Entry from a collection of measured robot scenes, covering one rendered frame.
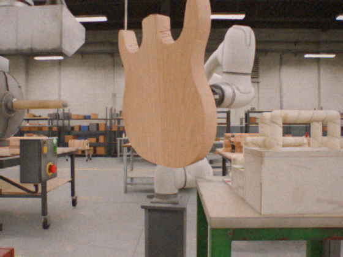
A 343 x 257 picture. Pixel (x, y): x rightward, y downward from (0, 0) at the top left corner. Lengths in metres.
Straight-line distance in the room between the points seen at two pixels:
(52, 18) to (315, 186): 0.88
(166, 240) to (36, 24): 1.30
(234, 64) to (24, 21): 0.67
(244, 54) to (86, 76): 12.28
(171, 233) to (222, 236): 0.90
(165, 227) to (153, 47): 1.17
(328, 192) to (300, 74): 12.84
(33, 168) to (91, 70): 11.86
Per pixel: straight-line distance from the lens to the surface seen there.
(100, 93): 12.58
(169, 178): 1.54
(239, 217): 0.69
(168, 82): 0.61
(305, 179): 0.74
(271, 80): 12.92
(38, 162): 1.21
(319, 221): 0.77
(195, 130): 0.56
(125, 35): 0.79
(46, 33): 0.84
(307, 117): 0.74
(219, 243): 0.72
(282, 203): 0.72
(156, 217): 1.57
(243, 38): 0.89
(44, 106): 0.95
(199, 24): 0.56
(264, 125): 0.78
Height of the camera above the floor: 1.15
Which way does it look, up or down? level
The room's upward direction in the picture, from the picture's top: straight up
